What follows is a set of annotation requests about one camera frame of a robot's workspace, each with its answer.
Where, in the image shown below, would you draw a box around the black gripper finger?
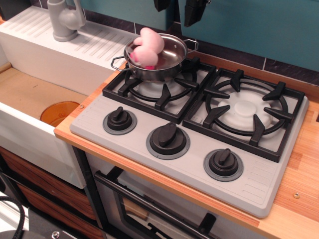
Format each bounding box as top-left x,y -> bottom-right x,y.
184,0 -> 207,27
154,0 -> 169,11

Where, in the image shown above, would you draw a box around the pink stuffed pig toy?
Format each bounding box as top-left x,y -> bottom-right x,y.
129,27 -> 164,70

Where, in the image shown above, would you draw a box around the stainless steel pan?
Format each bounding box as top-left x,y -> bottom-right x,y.
111,33 -> 199,82

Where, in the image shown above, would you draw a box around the black left burner grate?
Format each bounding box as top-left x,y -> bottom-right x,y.
102,57 -> 217,124

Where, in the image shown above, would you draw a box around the black burner grate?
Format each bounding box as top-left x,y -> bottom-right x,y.
182,69 -> 309,162
102,57 -> 217,124

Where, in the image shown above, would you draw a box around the grey toy faucet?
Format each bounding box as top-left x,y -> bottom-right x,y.
47,0 -> 86,42

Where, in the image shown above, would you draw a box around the black right burner grate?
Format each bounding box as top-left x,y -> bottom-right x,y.
182,69 -> 309,162

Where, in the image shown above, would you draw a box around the black left stove knob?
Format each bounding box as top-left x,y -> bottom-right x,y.
103,107 -> 137,135

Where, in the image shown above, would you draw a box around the black stove knob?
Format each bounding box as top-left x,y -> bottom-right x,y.
203,148 -> 244,182
146,122 -> 190,160
103,107 -> 137,135

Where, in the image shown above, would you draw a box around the black middle stove knob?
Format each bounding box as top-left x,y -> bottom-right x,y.
146,122 -> 190,160

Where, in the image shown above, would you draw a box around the white toy sink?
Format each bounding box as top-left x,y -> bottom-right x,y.
0,6 -> 135,189

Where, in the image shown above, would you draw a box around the orange sink drain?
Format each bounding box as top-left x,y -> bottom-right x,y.
40,101 -> 79,127

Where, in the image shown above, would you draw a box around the black right stove knob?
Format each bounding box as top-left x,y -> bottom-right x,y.
203,148 -> 244,182

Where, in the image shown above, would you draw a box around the grey toy stove top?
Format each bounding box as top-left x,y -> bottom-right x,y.
70,92 -> 298,218

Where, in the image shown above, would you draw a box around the wooden drawer fronts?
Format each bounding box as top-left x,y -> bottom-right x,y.
0,148 -> 105,239

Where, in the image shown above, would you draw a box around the oven door with black handle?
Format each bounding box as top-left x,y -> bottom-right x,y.
86,154 -> 262,239

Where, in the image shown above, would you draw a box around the black braided cable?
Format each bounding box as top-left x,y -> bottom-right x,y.
0,196 -> 27,239

